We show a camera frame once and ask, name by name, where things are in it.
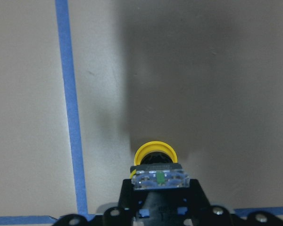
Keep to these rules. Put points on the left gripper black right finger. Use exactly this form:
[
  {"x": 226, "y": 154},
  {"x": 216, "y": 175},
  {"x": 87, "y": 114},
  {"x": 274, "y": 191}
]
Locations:
[{"x": 189, "y": 199}]

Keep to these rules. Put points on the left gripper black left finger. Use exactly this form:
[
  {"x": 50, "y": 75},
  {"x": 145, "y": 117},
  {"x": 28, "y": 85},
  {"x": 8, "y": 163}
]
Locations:
[{"x": 132, "y": 200}]

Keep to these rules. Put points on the yellow push button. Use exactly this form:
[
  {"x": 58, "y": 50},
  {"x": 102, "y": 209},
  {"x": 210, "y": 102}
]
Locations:
[{"x": 156, "y": 167}]

